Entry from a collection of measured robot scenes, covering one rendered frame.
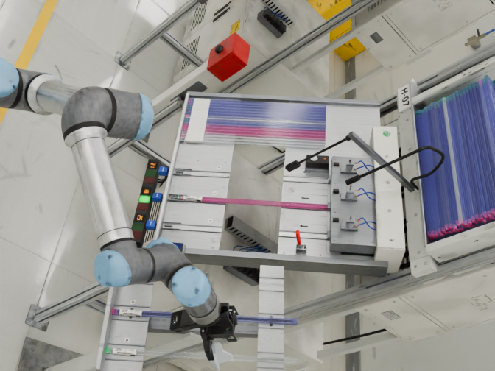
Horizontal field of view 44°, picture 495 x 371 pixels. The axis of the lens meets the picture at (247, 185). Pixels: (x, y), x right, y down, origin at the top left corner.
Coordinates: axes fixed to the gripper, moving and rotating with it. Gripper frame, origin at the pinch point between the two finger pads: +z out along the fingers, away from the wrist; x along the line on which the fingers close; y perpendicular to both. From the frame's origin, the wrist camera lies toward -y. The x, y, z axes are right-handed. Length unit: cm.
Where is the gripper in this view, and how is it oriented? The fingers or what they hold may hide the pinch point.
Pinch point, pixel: (217, 341)
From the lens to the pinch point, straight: 162.3
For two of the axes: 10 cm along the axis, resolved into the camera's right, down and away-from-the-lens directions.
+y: 9.8, -0.8, -1.9
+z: 2.0, 5.6, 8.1
